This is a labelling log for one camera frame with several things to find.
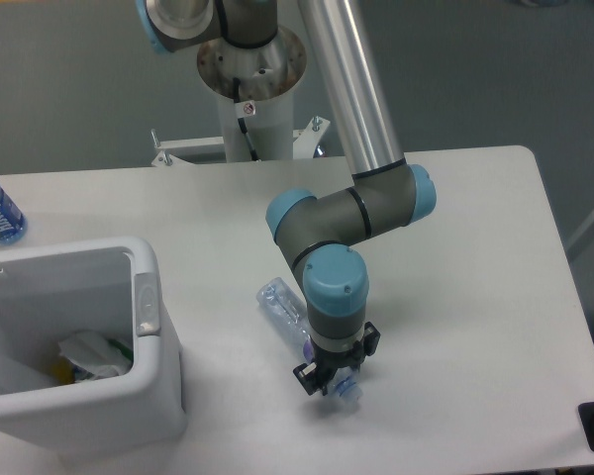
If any white plastic trash can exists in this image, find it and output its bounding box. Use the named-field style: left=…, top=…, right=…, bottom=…
left=0, top=237, right=187, bottom=454

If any yellow snack packet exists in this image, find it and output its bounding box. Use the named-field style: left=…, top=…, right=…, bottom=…
left=50, top=357, right=75, bottom=385

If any clear crushed plastic bottle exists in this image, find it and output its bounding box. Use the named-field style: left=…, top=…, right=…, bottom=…
left=256, top=277, right=363, bottom=410

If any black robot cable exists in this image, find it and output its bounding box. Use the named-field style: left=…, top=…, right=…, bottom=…
left=231, top=76, right=259, bottom=162

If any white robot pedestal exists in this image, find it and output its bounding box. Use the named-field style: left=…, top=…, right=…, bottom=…
left=151, top=26, right=331, bottom=166

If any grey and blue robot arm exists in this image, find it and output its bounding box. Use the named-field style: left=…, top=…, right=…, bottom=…
left=136, top=1, right=437, bottom=394

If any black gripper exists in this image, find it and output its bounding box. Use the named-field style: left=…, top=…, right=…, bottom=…
left=293, top=322, right=380, bottom=396

